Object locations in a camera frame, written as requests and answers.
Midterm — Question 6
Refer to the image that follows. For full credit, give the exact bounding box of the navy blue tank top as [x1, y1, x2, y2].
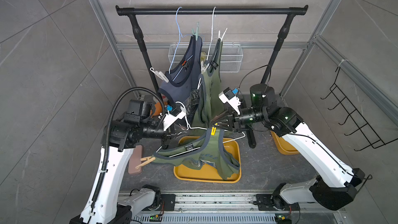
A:
[159, 36, 203, 122]

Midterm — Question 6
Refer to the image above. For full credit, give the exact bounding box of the green tank top middle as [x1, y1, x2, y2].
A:
[192, 39, 224, 128]

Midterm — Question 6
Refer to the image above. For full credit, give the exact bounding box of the white clothespin top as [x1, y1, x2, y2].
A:
[218, 28, 228, 41]

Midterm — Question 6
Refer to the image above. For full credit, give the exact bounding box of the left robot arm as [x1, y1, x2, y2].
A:
[70, 87, 176, 224]

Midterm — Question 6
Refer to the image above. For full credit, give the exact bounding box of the wooden clothespin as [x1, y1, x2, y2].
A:
[135, 156, 156, 169]

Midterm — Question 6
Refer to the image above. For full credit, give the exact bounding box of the small yellow bin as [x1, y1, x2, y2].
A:
[271, 131, 299, 155]

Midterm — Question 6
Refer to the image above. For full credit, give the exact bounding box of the light blue wire hanger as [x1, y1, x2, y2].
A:
[168, 6, 188, 74]

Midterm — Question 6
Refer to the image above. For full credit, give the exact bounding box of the yellow clothespin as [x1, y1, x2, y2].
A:
[211, 127, 217, 136]

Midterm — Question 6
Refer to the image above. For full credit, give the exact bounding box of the black wall hook rack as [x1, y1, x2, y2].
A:
[320, 67, 398, 152]

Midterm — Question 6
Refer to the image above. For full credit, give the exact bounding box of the orange toy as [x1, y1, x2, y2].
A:
[153, 102, 162, 116]

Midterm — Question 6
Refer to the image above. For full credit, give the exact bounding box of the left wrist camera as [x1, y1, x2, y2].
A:
[162, 105, 186, 131]

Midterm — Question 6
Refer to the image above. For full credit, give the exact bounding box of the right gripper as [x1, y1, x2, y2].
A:
[210, 107, 264, 134]

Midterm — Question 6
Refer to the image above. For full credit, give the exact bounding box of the white clothespin on rack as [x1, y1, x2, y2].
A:
[150, 67, 169, 83]

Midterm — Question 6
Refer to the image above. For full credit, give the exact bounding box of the black clothes rack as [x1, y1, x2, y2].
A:
[115, 4, 309, 149]

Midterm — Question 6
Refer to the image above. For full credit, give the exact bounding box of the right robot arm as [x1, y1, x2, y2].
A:
[211, 84, 373, 211]

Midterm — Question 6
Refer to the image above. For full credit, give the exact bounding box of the pink rectangular block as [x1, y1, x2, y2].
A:
[127, 145, 143, 175]

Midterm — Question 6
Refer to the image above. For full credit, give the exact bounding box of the green tank top printed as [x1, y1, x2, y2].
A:
[152, 128, 240, 180]

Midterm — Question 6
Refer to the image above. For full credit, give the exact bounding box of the green clothespin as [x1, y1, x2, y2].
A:
[192, 22, 200, 40]

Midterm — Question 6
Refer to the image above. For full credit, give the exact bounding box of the large yellow tray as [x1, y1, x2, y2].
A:
[173, 138, 242, 184]

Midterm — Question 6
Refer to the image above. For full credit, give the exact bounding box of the white wire mesh basket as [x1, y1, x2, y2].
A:
[168, 43, 243, 73]

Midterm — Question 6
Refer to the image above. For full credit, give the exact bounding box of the white clothespin middle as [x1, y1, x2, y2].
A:
[201, 61, 209, 74]

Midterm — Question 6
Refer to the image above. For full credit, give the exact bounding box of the metal base rail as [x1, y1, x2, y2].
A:
[130, 191, 351, 224]

